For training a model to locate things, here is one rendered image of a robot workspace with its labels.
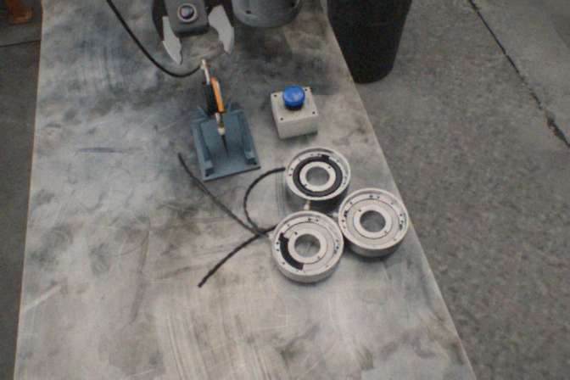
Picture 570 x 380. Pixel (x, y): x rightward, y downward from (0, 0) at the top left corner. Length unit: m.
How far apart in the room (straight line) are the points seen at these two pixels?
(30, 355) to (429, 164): 1.46
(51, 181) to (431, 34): 1.83
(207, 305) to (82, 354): 0.18
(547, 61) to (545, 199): 0.70
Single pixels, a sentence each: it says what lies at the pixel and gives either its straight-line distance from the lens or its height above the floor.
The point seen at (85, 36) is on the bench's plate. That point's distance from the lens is 1.18.
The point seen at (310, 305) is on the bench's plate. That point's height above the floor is 0.80.
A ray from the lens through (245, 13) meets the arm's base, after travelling 1.11.
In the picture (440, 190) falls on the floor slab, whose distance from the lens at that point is 1.83.
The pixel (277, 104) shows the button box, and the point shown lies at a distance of 0.88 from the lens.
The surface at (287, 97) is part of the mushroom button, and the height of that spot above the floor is 0.87.
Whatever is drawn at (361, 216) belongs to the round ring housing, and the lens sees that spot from 0.77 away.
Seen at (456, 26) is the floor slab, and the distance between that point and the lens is 2.45.
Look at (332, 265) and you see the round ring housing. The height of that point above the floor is 0.84.
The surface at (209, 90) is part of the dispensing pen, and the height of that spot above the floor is 0.93.
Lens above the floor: 1.49
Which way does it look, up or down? 57 degrees down
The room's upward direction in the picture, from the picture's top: 4 degrees counter-clockwise
